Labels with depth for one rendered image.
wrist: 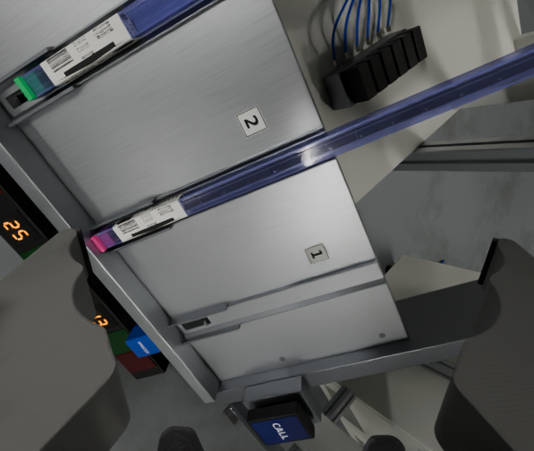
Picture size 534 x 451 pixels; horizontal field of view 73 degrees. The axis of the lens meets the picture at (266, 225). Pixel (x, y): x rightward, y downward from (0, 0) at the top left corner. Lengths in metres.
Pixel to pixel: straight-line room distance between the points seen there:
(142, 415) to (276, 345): 0.97
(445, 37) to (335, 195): 0.59
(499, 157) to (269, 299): 0.45
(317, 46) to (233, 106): 0.34
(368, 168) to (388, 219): 1.08
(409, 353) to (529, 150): 0.38
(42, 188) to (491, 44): 0.86
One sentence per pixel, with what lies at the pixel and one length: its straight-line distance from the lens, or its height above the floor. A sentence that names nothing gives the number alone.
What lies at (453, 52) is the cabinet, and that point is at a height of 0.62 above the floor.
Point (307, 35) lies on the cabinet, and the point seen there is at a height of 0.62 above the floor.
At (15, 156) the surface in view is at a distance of 0.30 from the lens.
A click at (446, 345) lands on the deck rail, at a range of 0.34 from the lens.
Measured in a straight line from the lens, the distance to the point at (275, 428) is 0.37.
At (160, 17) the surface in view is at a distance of 0.23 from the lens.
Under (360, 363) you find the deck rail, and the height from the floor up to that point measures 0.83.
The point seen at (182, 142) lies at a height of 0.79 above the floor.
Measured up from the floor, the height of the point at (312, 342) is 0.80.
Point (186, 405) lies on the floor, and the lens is 1.33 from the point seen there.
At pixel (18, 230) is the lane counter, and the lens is 0.37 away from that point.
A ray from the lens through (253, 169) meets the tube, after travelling 0.24.
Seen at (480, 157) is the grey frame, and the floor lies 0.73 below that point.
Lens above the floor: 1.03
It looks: 56 degrees down
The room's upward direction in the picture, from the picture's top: 104 degrees clockwise
